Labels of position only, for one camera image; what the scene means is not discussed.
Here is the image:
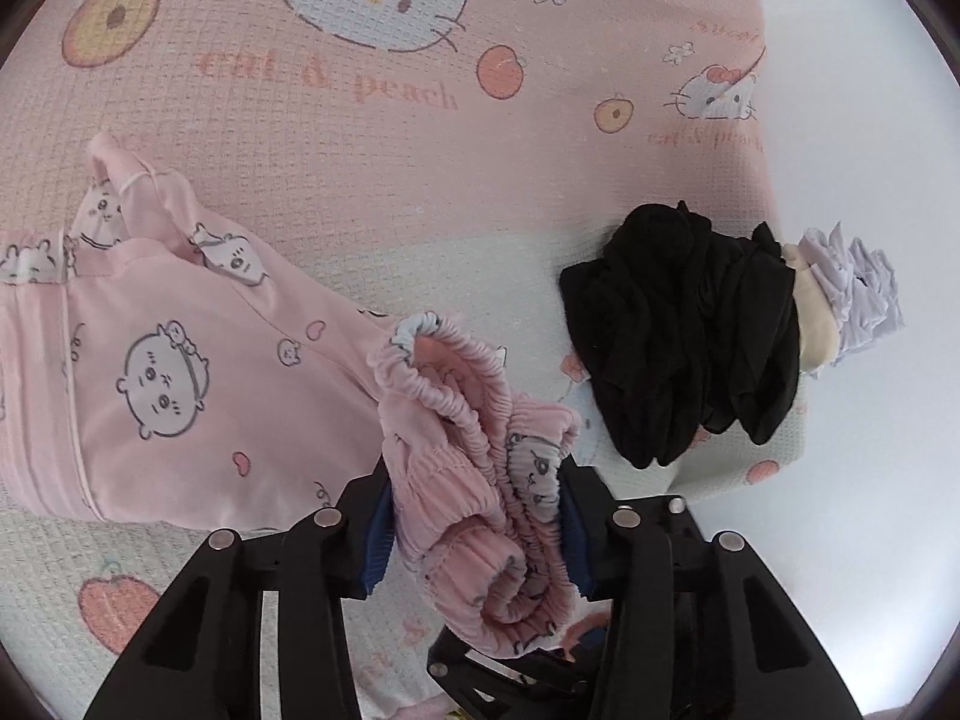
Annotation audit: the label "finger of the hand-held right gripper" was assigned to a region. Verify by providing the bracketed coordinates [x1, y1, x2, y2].
[426, 625, 595, 720]

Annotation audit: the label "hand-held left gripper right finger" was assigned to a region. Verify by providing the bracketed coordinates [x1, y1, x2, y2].
[559, 457, 863, 720]

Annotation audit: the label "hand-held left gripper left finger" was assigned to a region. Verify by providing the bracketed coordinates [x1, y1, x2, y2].
[82, 457, 396, 720]

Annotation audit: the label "pink bear-print pajama pants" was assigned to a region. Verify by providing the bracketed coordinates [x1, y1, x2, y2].
[366, 313, 584, 659]

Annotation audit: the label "pink bear-print pajama top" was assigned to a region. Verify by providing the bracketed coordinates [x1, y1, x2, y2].
[0, 130, 400, 527]

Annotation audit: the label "black garment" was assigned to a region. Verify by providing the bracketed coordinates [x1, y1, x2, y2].
[557, 201, 805, 471]

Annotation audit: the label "cream garment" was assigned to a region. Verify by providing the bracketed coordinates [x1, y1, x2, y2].
[778, 238, 842, 377]

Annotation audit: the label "white ruffled garment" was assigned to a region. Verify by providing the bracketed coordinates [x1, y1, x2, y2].
[797, 220, 902, 359]

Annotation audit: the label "pink cat-print blanket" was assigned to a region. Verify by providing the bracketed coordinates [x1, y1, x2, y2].
[0, 0, 811, 720]

